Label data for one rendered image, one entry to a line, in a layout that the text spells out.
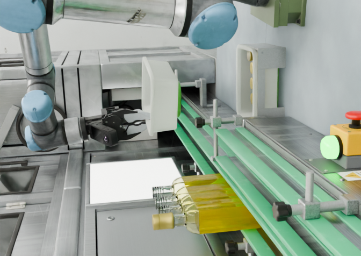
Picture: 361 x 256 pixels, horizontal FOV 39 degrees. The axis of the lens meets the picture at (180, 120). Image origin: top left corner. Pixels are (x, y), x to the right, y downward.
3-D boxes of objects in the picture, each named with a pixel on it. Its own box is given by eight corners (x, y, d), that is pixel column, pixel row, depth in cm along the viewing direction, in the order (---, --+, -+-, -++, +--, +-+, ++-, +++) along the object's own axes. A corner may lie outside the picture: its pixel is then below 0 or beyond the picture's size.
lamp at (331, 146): (331, 155, 97) (316, 156, 97) (332, 132, 96) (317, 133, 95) (342, 161, 93) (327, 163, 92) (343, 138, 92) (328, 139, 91)
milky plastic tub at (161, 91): (171, 54, 150) (141, 54, 148) (185, 76, 129) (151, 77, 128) (169, 108, 156) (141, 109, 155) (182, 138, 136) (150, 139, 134)
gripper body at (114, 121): (120, 104, 149) (79, 111, 147) (122, 113, 141) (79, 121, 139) (124, 128, 152) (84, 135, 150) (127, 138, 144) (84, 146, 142)
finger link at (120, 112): (136, 105, 143) (106, 111, 142) (137, 107, 142) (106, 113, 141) (139, 120, 145) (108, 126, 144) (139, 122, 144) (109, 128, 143)
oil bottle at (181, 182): (250, 190, 133) (170, 197, 130) (250, 169, 132) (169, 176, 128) (257, 197, 128) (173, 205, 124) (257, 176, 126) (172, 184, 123)
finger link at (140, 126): (153, 113, 150) (123, 118, 149) (156, 120, 144) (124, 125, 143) (154, 123, 151) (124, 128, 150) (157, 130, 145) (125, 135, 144)
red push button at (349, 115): (340, 127, 96) (341, 109, 95) (360, 126, 96) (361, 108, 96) (351, 132, 92) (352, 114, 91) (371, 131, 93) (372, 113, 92)
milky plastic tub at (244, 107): (262, 114, 158) (236, 116, 157) (263, 42, 153) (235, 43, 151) (282, 127, 141) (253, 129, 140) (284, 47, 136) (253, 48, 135)
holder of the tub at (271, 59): (264, 130, 159) (240, 132, 158) (265, 42, 153) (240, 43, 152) (284, 145, 143) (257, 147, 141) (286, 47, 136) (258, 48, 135)
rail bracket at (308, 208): (349, 206, 80) (269, 214, 78) (352, 162, 79) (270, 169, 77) (363, 217, 76) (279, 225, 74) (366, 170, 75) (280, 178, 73)
